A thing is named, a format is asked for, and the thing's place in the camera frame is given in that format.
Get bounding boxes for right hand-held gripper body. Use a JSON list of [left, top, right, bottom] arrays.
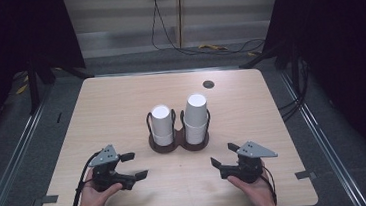
[[218, 138, 281, 187]]

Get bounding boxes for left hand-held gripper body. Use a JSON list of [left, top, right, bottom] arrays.
[[86, 141, 138, 194]]

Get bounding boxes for dark brown double cup holder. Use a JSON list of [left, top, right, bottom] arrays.
[[145, 105, 215, 156]]

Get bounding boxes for person's right hand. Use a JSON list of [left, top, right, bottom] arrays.
[[226, 166, 278, 206]]

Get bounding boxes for person's left hand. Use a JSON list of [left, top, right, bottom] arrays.
[[76, 167, 126, 206]]

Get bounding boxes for white paper cup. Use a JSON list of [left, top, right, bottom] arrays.
[[149, 104, 175, 139], [182, 116, 210, 147], [181, 92, 210, 130], [150, 130, 176, 148]]

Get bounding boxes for grey tape piece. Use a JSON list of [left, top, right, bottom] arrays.
[[32, 193, 60, 206], [294, 169, 317, 181]]

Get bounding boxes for round dark table grommet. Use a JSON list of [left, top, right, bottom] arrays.
[[202, 79, 216, 90]]

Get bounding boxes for black metal stand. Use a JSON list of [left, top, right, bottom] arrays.
[[285, 41, 305, 90], [23, 55, 59, 116]]

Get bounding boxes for yellow floor tape strip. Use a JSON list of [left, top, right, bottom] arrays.
[[198, 41, 230, 53]]

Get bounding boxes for black curtain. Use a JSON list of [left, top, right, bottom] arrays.
[[257, 0, 366, 189], [0, 0, 92, 153]]

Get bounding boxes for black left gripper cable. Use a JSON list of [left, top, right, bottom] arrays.
[[66, 150, 108, 206]]

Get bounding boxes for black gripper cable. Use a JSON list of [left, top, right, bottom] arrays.
[[66, 150, 108, 206], [261, 164, 279, 206]]

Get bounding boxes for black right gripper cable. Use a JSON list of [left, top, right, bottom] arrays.
[[261, 164, 279, 206]]

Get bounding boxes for bundle of black floor cables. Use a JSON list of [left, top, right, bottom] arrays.
[[272, 55, 315, 123]]

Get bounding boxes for silver floor rail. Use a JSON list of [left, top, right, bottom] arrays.
[[278, 63, 366, 206], [0, 83, 62, 206]]

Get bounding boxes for black wall cables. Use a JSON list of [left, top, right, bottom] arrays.
[[147, 0, 268, 62]]

